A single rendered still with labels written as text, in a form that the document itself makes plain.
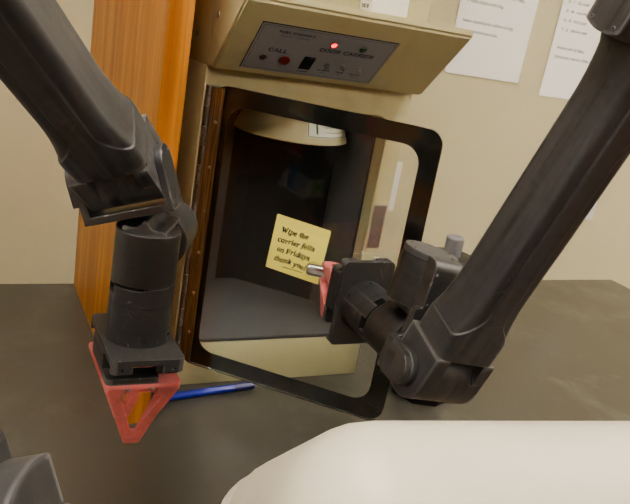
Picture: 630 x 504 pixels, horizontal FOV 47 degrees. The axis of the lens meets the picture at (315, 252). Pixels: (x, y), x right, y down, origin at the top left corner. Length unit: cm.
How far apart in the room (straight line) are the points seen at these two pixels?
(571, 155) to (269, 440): 60
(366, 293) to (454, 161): 98
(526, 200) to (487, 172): 119
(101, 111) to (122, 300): 18
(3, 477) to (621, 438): 22
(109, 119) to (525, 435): 41
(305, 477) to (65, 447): 79
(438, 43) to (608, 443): 81
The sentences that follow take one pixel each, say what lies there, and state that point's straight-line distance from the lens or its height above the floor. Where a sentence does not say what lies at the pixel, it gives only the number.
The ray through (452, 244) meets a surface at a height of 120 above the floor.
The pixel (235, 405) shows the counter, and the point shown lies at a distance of 110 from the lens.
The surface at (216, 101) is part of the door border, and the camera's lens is 98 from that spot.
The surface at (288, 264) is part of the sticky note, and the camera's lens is 97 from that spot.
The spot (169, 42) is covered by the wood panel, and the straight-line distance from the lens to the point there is 88.
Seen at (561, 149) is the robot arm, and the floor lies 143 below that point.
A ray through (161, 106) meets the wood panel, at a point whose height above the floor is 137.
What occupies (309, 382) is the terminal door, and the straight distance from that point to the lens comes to 102.
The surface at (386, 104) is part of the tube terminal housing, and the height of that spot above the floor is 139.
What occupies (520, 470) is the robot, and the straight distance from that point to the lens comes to 23.
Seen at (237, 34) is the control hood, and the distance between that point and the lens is 92.
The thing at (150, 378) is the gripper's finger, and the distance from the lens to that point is 67.
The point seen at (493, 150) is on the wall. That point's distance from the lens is 181.
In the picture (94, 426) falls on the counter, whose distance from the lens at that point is 103.
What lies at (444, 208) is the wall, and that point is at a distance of 177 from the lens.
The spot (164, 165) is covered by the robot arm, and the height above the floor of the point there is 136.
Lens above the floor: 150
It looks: 18 degrees down
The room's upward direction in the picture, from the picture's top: 10 degrees clockwise
